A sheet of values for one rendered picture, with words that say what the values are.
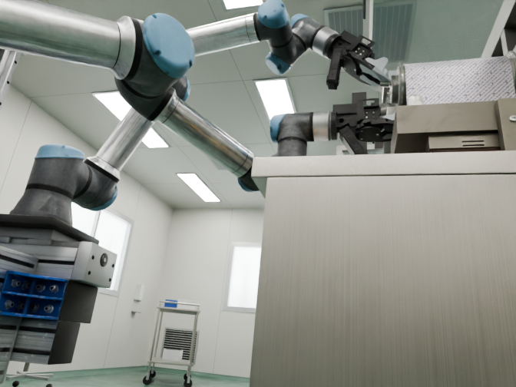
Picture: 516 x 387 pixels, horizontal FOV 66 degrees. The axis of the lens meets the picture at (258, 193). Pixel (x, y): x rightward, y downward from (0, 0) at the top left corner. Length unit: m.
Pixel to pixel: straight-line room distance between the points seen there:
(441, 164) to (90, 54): 0.62
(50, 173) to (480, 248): 0.98
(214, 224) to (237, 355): 2.23
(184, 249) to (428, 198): 6.73
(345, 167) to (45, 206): 0.76
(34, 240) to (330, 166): 0.73
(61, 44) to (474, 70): 0.90
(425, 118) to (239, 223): 6.35
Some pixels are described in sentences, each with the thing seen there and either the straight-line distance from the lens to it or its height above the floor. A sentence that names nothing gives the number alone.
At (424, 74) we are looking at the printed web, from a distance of 1.10.
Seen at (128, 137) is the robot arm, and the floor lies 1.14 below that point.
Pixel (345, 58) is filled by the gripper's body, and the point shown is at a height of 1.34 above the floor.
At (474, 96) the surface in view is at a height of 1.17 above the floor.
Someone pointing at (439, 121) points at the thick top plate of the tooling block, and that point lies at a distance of 0.80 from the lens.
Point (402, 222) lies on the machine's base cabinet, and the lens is 0.65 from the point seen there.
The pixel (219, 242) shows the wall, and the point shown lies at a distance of 7.06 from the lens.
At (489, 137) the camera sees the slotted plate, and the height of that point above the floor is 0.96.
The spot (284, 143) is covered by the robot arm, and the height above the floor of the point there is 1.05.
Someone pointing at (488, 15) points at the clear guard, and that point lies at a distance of 1.66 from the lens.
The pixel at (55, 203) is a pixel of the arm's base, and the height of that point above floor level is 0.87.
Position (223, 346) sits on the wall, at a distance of 6.78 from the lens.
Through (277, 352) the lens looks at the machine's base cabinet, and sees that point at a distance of 0.63.
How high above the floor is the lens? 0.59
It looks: 21 degrees up
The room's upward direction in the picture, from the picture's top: 5 degrees clockwise
